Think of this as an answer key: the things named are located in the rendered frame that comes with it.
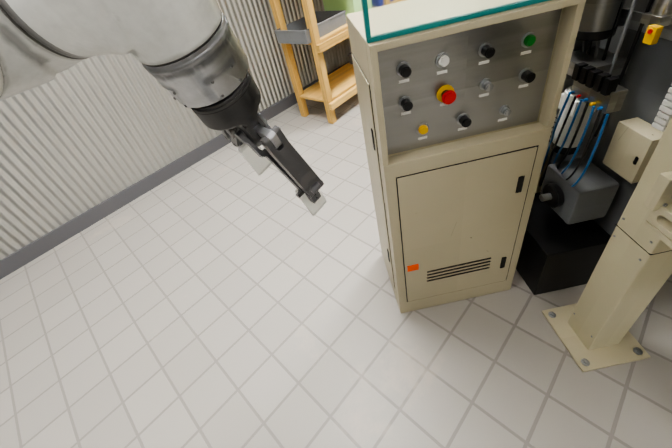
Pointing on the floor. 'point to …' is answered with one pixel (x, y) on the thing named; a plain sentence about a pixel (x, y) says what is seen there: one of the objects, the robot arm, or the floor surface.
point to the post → (626, 265)
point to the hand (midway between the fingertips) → (287, 183)
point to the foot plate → (596, 359)
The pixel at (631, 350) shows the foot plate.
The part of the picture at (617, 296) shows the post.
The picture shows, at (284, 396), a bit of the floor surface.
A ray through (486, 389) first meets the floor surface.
